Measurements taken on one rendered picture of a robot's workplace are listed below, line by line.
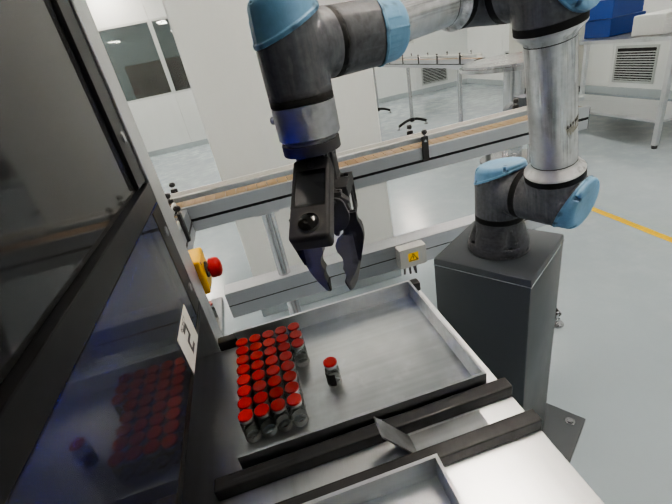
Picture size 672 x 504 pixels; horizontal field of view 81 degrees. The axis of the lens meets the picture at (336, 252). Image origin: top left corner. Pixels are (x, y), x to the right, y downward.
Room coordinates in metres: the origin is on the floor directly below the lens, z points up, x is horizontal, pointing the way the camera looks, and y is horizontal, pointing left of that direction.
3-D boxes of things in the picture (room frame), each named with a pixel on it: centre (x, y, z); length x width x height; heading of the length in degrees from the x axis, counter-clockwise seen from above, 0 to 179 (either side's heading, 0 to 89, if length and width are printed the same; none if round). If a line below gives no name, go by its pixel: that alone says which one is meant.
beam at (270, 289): (1.50, -0.32, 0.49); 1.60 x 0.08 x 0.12; 99
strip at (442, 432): (0.32, -0.08, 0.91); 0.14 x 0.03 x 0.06; 99
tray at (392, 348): (0.48, 0.02, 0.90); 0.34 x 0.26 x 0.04; 99
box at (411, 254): (1.43, -0.31, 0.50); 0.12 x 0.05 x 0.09; 99
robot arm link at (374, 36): (0.55, -0.07, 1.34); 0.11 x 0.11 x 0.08; 30
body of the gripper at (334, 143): (0.49, 0.00, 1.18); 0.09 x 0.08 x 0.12; 166
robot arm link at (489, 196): (0.88, -0.43, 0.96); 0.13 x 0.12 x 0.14; 30
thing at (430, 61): (6.02, -1.53, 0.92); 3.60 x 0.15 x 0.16; 9
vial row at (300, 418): (0.46, 0.11, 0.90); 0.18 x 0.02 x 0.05; 9
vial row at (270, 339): (0.46, 0.13, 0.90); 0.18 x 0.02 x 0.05; 9
